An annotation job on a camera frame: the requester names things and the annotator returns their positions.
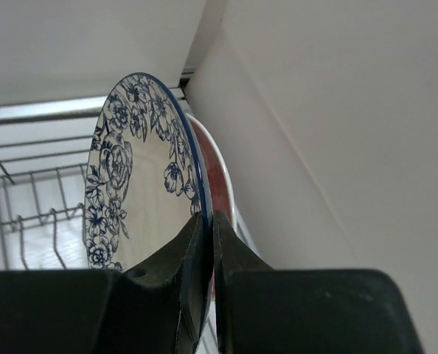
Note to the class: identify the grey wire dish rack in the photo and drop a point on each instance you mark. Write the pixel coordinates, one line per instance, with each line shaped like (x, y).
(42, 210)

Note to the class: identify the red and teal floral plate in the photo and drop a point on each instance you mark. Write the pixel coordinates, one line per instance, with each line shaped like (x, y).
(220, 184)

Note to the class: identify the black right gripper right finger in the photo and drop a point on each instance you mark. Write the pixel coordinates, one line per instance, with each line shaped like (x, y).
(246, 295)

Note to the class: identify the blue and white floral plate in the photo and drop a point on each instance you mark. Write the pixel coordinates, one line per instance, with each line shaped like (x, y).
(145, 175)

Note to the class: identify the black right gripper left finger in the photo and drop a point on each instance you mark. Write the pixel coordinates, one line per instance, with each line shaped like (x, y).
(166, 312)

